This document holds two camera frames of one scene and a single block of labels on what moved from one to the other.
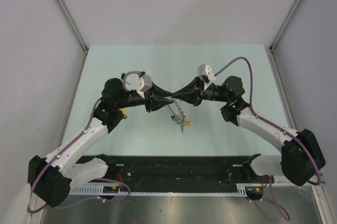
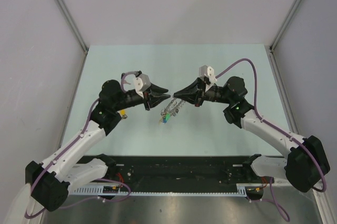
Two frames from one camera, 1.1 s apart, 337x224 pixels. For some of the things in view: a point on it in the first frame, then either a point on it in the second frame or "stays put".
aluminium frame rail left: x=73 y=98 stays put
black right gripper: x=194 y=93 stays put
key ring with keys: x=180 y=116 to x=171 y=109
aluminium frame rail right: x=289 y=113 stays put
